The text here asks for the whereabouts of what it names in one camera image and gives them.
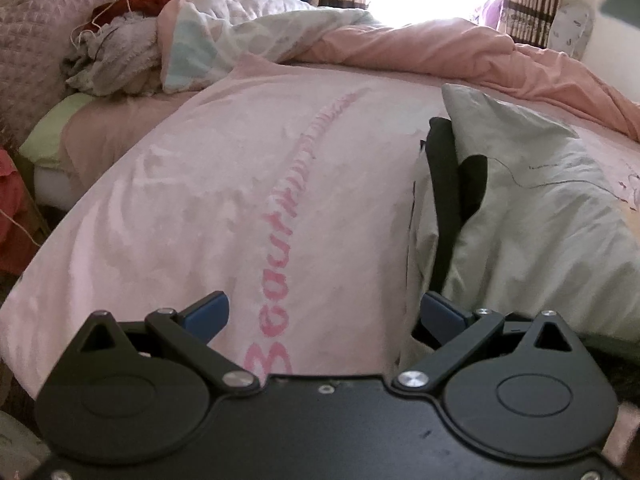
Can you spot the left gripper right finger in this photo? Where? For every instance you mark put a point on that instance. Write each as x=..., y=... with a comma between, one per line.
x=522, y=391

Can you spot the grey knitted garment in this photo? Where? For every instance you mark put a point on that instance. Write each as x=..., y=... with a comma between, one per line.
x=121, y=57

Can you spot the green pillow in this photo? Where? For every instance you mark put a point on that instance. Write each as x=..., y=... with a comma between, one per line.
x=41, y=146

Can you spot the salmon pink duvet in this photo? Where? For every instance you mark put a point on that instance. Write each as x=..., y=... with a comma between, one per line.
x=461, y=50

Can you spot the pink printed bed sheet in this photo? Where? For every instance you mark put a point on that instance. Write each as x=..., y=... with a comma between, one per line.
x=277, y=186

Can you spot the mauve quilted headboard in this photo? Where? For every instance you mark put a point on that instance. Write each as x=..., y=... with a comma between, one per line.
x=35, y=37

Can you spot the grey and black shirt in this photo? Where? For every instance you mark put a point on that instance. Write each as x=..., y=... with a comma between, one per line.
x=506, y=208

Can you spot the red cloth beside bed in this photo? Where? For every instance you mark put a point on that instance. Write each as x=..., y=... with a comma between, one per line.
x=21, y=226

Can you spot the red garment at headboard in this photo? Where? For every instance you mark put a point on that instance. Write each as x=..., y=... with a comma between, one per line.
x=107, y=12

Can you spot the white pastel patterned quilt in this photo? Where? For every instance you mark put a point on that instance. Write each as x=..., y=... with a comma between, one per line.
x=202, y=40

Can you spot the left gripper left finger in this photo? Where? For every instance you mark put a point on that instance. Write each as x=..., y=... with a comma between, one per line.
x=131, y=391

